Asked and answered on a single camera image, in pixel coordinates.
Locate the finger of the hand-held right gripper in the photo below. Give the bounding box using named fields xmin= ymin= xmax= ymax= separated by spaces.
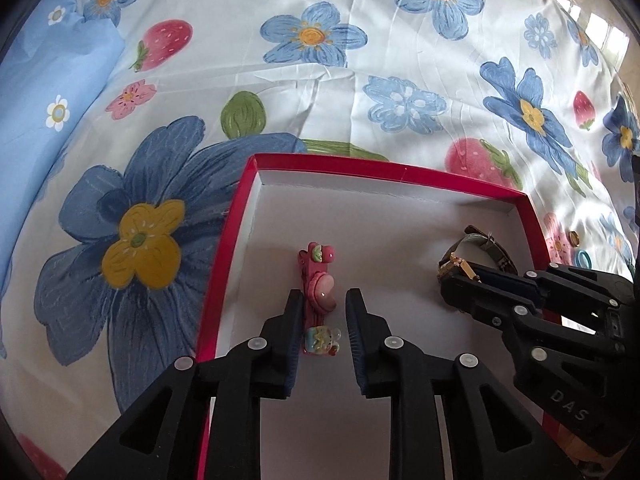
xmin=440 ymin=274 xmax=601 ymax=361
xmin=472 ymin=262 xmax=638 ymax=318

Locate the gold wristwatch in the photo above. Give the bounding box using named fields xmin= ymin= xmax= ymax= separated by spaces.
xmin=437 ymin=226 xmax=518 ymax=283

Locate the light blue pillow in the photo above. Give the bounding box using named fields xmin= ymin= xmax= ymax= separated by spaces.
xmin=0 ymin=0 xmax=126 ymax=281

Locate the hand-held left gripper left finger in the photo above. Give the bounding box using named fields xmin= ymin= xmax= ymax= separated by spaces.
xmin=65 ymin=287 xmax=306 ymax=480

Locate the pink hair clip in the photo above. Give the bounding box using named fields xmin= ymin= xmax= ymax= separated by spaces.
xmin=298 ymin=241 xmax=343 ymax=358

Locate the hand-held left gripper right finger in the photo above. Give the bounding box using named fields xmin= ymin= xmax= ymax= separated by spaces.
xmin=345 ymin=287 xmax=583 ymax=480

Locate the red cardboard box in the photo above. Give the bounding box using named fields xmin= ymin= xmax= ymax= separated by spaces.
xmin=192 ymin=154 xmax=566 ymax=480

